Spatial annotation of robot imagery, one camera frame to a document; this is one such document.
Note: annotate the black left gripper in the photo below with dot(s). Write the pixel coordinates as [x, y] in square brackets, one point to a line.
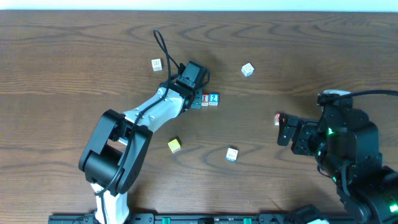
[196, 98]

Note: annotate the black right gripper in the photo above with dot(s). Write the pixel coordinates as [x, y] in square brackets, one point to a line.
[297, 134]

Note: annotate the red letter I block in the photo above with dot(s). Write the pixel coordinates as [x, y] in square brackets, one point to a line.
[205, 100]

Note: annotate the blue number 2 block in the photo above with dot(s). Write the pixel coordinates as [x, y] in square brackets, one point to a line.
[214, 99]

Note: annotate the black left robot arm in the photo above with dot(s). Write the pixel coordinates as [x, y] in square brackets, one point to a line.
[115, 152]

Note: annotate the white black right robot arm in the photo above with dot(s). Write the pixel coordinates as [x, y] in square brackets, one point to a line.
[374, 196]

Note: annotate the red white block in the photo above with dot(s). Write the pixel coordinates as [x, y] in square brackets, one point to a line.
[276, 119]

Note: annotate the yellow wooden block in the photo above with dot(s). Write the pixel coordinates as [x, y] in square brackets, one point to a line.
[174, 145]

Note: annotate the white block with number 5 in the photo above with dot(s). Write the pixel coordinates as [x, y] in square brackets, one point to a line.
[156, 65]

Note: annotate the white block with green side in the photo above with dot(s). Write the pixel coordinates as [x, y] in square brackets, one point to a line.
[247, 69]

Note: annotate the white block blue edge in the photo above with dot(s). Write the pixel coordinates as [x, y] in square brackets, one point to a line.
[231, 154]

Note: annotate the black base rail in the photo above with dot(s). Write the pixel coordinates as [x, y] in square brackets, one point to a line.
[199, 218]

